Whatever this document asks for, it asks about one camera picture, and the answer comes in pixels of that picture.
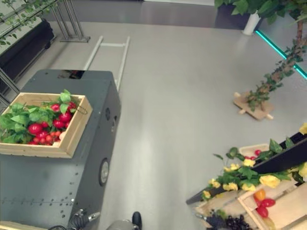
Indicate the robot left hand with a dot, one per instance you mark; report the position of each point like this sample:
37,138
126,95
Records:
84,218

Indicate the white vase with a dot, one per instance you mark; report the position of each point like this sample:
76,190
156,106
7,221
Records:
250,24

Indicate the grey metal stand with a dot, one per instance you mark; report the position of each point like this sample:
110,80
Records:
72,28

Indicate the black flower trough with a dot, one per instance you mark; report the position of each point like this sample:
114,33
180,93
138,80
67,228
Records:
283,160

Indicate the orange tomato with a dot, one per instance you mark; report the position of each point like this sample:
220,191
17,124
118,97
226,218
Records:
260,194

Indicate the aluminium rack frame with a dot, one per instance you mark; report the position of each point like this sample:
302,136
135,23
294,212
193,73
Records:
7,83

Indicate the thin green vine plant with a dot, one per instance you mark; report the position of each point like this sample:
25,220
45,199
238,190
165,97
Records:
21,14

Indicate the white metal floor frame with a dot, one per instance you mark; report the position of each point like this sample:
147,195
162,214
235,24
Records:
123,57

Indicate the long black case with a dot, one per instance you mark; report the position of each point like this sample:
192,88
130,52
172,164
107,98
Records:
26,48

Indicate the bunch of black grapes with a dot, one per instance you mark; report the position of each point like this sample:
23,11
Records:
230,222

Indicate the green leafy sprigs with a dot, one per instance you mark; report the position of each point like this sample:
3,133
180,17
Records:
21,118

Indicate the yellow artificial rose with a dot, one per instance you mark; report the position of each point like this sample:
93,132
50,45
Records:
303,128
269,181
230,186
249,163
303,170

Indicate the green light strip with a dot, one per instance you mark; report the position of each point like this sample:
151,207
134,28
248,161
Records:
275,46

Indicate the small red fruits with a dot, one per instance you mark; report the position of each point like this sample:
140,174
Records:
257,152

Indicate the oblong red tomato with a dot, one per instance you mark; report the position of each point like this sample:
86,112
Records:
268,203
262,212

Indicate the small light wooden tray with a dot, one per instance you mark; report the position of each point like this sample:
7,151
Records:
249,149

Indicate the artificial tree with ivy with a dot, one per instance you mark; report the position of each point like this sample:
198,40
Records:
278,74

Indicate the dark grey metal cabinet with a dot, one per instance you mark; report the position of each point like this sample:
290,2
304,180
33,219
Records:
48,182

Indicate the large-leaf green plant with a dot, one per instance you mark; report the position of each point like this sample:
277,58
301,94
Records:
242,6

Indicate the plain wooden crate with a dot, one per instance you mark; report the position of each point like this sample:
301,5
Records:
287,210

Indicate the pale wooden board edge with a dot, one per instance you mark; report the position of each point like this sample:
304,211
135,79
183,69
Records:
12,226

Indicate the bunch of red cherry tomatoes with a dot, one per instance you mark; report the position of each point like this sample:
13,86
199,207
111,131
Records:
45,138

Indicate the wooden tree base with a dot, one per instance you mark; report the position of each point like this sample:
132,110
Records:
257,112

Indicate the large red tomato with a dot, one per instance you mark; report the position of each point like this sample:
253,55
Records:
35,128
58,123
65,117
72,106
55,107

